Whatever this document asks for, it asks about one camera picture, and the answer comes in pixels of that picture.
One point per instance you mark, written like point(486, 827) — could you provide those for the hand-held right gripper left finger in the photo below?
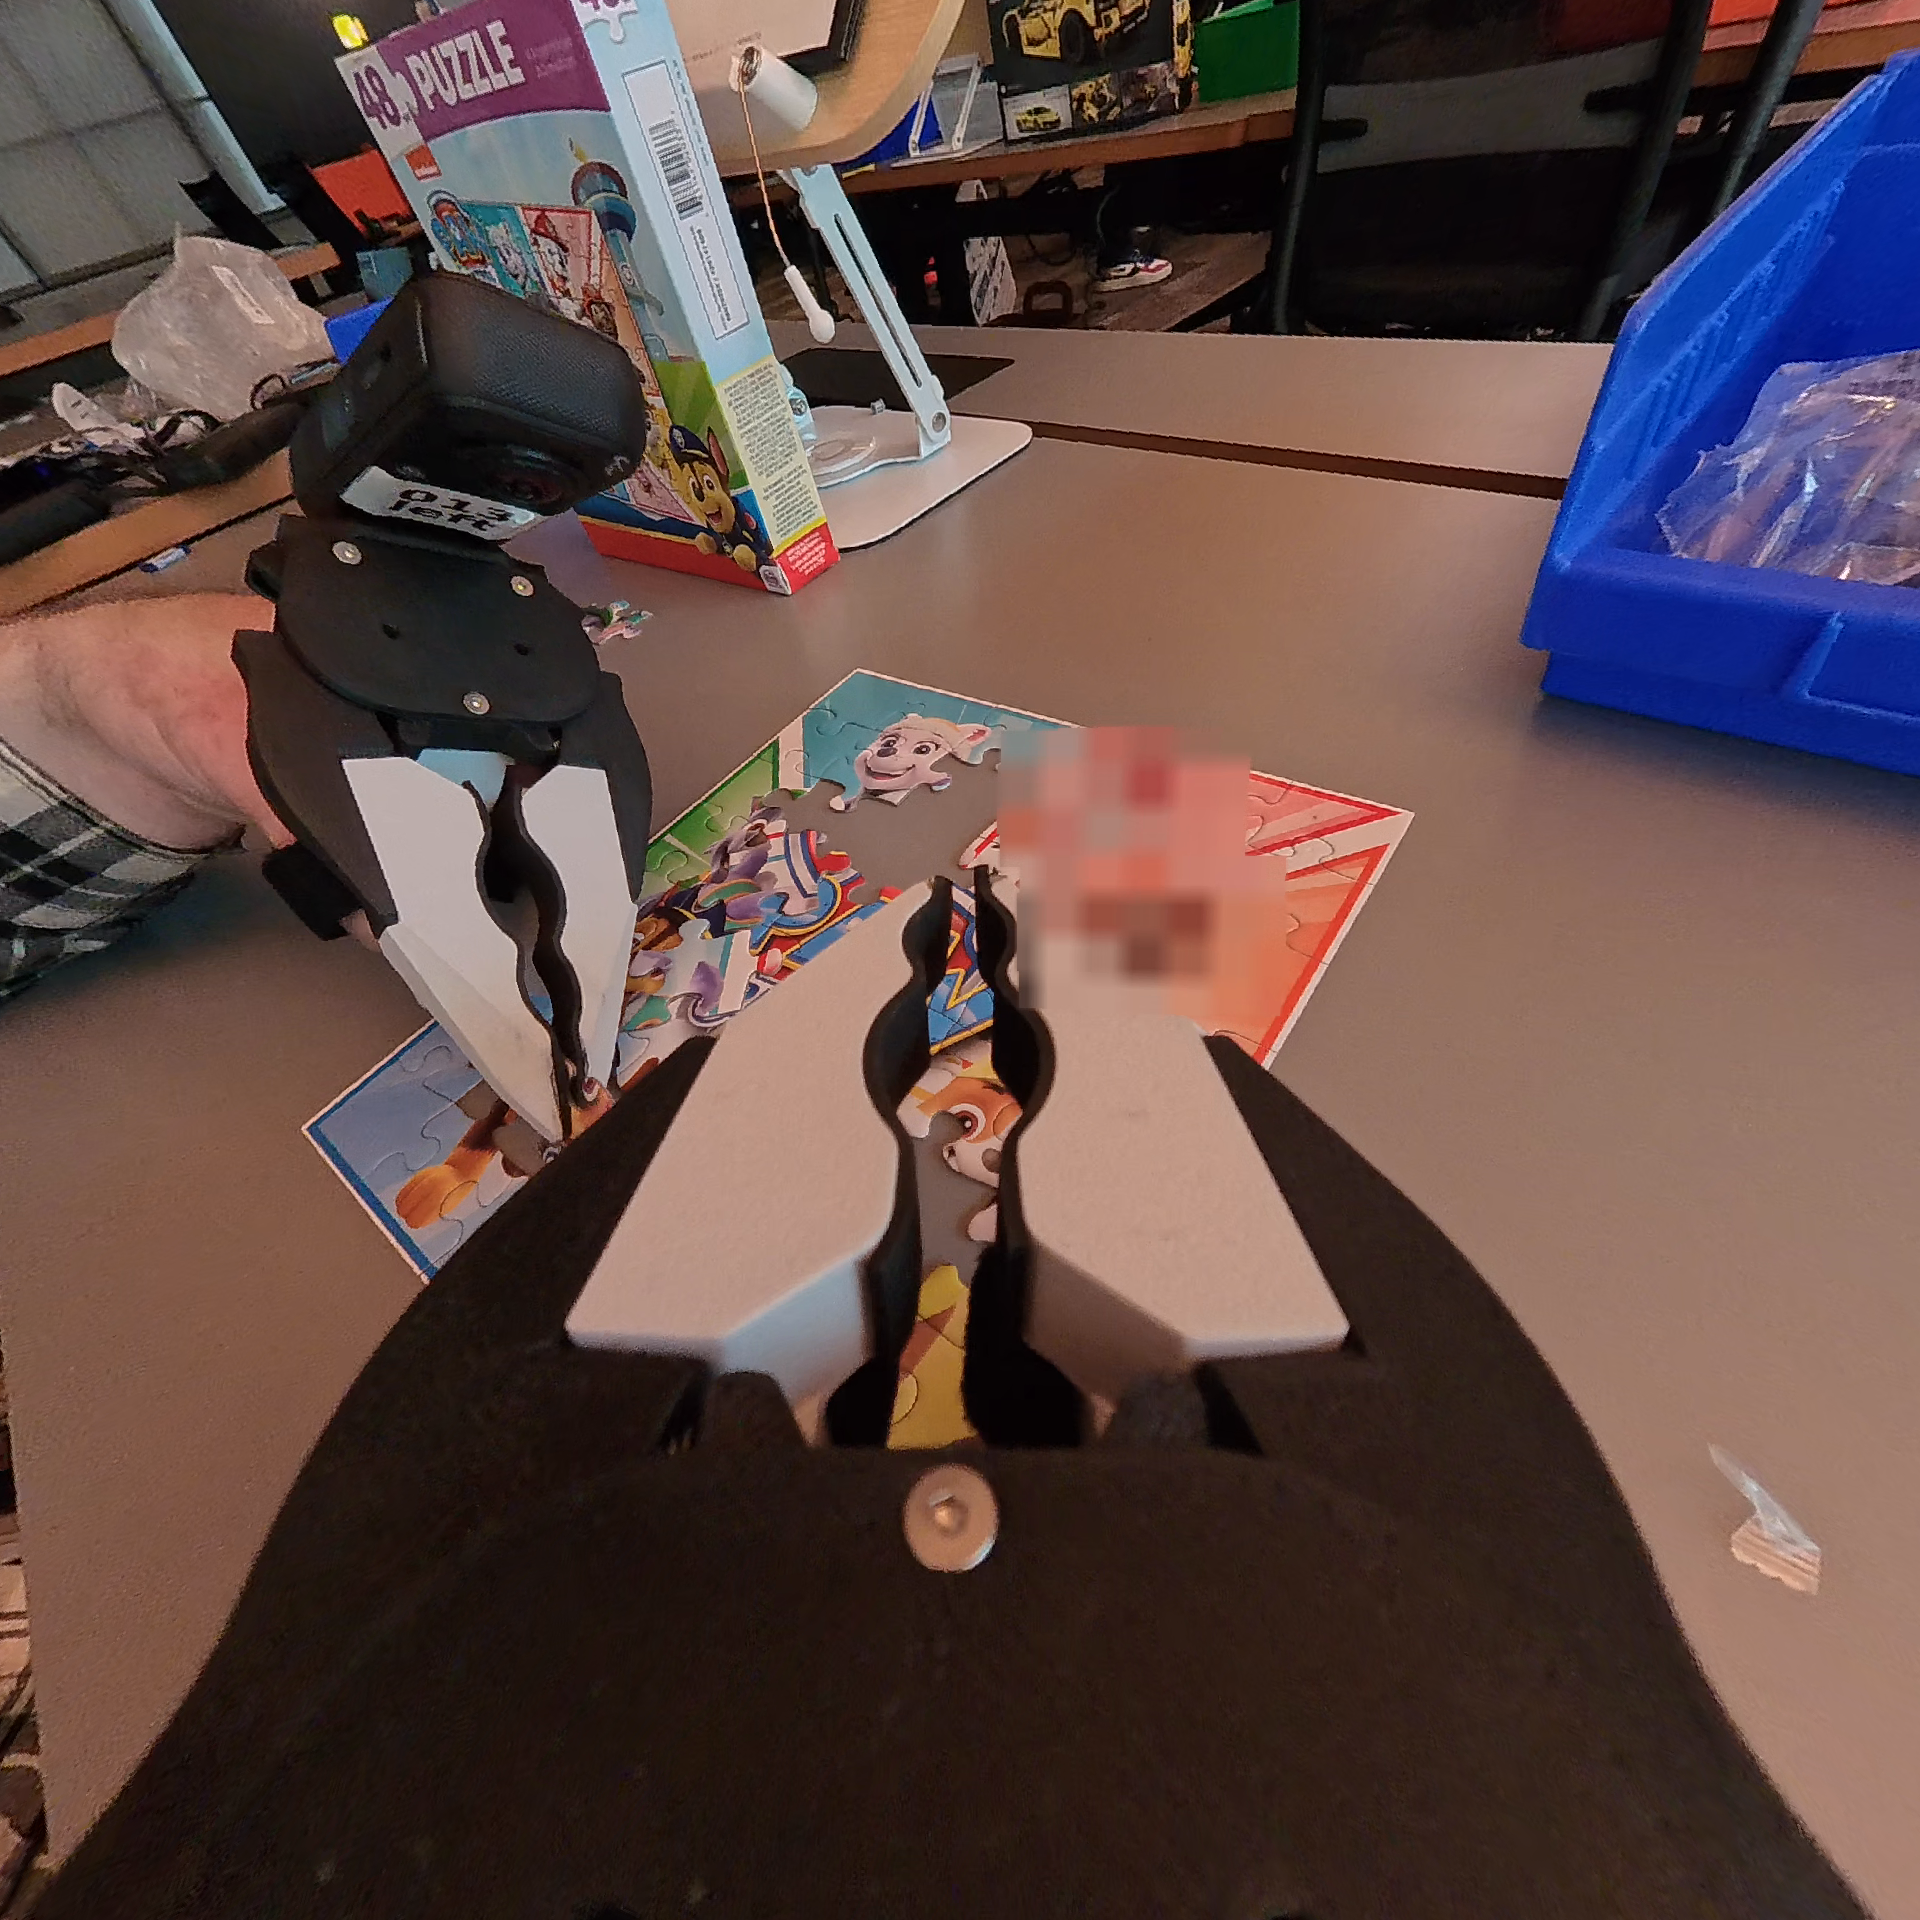
point(763, 1200)

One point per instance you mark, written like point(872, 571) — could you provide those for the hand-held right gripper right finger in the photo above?
point(1170, 1200)

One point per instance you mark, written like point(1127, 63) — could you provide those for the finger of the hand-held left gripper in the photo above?
point(592, 886)
point(434, 902)

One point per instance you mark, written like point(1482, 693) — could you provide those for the assembled jigsaw puzzle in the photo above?
point(900, 743)

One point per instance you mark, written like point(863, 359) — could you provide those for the grey desk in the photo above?
point(1500, 975)
point(1276, 390)

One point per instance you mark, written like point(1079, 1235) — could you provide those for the person's left hand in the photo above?
point(135, 705)

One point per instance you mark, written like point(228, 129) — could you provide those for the jigsaw puzzle piece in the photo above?
point(618, 619)

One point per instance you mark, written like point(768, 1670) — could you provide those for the brown table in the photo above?
point(148, 546)

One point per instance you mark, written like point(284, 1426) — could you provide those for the white plastic bag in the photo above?
point(225, 323)

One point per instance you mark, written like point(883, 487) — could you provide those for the cartoon puzzle box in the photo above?
point(675, 301)

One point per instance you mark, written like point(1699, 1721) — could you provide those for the white adjustable stand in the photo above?
point(914, 480)

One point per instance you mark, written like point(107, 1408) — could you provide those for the clear plastic scrap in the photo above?
point(1769, 1553)

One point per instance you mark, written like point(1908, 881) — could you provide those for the blue storage bin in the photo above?
point(1665, 600)

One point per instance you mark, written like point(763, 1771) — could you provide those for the yellow car toy box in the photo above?
point(1088, 59)

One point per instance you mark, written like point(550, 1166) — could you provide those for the clear plastic bag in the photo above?
point(1799, 465)

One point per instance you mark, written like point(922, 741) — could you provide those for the green bin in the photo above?
point(1243, 53)

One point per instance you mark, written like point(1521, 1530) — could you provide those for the black office chair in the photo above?
point(1658, 182)

